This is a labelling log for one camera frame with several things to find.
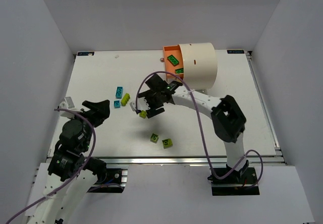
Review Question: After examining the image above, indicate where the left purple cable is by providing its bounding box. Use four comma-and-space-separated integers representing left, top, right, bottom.
5, 107, 126, 224

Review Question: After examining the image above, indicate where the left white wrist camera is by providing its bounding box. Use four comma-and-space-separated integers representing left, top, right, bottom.
57, 96, 75, 110

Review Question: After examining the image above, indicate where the cream cylindrical drawer cabinet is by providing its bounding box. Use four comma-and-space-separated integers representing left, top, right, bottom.
179, 42, 218, 90

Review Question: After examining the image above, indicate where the left blue corner label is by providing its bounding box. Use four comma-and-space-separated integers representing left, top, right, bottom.
77, 51, 94, 57

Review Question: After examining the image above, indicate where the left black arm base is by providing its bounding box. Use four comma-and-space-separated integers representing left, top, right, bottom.
88, 165, 128, 194

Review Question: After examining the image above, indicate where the orange drawer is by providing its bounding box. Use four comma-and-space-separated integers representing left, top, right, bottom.
163, 45, 184, 79

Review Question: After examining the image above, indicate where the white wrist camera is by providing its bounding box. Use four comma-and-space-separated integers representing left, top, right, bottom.
57, 96, 75, 110
130, 98, 150, 113

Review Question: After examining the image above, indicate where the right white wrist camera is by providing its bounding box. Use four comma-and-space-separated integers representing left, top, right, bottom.
130, 98, 150, 113

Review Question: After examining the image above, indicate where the purple cable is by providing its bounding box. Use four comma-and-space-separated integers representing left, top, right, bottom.
135, 71, 264, 189
5, 107, 126, 224

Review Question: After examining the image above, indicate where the lime square lego brick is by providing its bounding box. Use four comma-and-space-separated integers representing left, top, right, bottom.
162, 138, 173, 149
139, 110, 147, 119
150, 133, 159, 143

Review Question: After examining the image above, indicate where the long lime lego brick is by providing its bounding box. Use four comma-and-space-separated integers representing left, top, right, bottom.
121, 93, 130, 106

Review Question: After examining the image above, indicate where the long green lego brick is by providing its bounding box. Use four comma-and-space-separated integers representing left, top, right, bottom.
175, 68, 184, 74

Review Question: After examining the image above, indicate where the small cyan lego brick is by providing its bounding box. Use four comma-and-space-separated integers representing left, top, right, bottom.
114, 100, 121, 108

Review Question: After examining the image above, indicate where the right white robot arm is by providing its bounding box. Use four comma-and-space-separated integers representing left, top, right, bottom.
130, 71, 249, 179

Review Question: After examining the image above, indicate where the aluminium table rail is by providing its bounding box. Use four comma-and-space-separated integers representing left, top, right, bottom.
101, 151, 286, 166

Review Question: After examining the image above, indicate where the long cyan lego brick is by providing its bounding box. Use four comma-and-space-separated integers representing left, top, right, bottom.
116, 86, 123, 99

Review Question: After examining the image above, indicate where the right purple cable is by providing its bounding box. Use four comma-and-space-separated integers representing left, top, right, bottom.
135, 71, 264, 189

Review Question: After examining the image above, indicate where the large green lego brick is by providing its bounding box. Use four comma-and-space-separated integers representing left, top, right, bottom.
167, 54, 180, 67

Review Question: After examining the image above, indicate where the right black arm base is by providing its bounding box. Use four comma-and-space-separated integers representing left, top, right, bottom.
207, 167, 260, 196

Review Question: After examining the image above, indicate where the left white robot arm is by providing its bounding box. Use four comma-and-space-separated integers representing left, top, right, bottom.
28, 97, 110, 223

